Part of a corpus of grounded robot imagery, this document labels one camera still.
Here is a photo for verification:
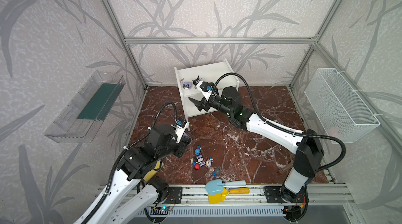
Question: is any yellow toy shovel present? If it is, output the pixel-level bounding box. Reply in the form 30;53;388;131
208;187;250;204

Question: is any pink white small figurine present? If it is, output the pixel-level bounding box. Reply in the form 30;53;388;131
205;158;213;167

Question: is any clear plastic wall tray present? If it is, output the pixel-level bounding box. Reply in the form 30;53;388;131
44;71;126;143

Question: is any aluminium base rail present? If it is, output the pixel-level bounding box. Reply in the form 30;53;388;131
94;183;356;207

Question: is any light blue toy shovel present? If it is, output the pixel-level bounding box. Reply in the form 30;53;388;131
205;179;246;195

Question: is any white two-tier metal shelf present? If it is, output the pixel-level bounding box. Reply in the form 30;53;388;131
174;59;233;119

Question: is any yellow sponge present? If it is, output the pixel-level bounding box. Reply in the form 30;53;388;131
143;160;164;183

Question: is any blue-capped small figurine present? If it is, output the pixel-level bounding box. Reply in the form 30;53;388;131
194;146;201;156

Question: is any brown plastic toy rake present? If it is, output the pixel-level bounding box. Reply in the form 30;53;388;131
279;161;294;174

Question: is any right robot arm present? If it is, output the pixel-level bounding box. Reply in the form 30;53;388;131
191;72;347;202

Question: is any green circuit board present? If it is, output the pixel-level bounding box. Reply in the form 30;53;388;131
151;205;174;215

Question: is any pink item in basket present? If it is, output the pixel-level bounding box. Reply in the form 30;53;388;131
327;126;341;139

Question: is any black-headed purple figurine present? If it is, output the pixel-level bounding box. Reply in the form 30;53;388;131
192;76;202;89

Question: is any white wire mesh basket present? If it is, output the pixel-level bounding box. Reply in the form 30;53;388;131
305;68;381;143

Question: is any aluminium cage frame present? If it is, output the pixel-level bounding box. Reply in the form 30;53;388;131
87;0;402;193

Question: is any black white red figurine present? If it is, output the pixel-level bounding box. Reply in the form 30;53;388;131
192;155;206;170

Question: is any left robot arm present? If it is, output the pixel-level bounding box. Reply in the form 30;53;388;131
76;102;191;224

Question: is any grey blue small figurine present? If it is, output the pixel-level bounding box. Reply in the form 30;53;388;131
213;167;222;177

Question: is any black eared purple figurine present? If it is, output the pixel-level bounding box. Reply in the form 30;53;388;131
181;81;193;90

